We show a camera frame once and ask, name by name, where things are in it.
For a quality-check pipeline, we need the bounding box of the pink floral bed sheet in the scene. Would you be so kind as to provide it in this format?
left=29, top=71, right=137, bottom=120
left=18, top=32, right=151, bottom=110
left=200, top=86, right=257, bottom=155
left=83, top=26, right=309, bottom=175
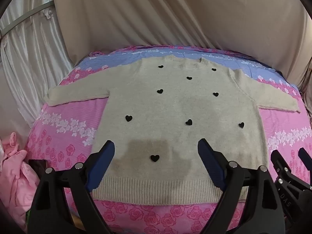
left=23, top=44, right=310, bottom=234

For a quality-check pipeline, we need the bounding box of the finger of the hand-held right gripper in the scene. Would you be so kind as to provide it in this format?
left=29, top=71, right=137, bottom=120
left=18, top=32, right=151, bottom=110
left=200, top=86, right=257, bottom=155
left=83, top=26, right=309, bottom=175
left=270, top=150, right=312, bottom=192
left=298, top=147, right=312, bottom=170

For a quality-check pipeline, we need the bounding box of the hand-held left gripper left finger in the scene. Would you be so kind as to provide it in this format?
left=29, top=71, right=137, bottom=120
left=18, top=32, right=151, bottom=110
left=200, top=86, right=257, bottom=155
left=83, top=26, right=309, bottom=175
left=29, top=140, right=115, bottom=234

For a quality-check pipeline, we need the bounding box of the beige curtain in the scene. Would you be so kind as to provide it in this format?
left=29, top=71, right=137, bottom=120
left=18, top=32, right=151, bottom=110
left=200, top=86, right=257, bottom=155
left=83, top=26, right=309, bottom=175
left=52, top=0, right=312, bottom=92

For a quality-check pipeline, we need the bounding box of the white satin curtain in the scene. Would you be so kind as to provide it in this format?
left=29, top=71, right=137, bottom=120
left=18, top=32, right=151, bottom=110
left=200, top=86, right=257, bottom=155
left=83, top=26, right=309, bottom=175
left=0, top=0, right=75, bottom=139

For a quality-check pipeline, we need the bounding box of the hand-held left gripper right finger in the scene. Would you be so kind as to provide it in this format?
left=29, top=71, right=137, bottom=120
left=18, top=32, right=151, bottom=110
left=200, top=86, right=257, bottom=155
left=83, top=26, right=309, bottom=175
left=197, top=138, right=286, bottom=234

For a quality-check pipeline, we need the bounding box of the pink cloth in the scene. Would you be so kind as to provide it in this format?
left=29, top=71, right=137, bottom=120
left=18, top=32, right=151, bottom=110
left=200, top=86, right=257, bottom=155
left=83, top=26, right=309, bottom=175
left=0, top=132, right=41, bottom=232

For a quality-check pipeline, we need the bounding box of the grey curtain rod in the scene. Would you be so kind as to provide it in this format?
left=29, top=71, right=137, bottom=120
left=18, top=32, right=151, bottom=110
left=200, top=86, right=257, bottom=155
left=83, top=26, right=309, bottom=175
left=0, top=1, right=54, bottom=37

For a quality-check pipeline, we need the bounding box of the beige sweater with black hearts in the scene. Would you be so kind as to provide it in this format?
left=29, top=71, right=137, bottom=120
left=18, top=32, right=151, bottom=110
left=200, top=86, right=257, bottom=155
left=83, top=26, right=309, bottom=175
left=44, top=55, right=301, bottom=204

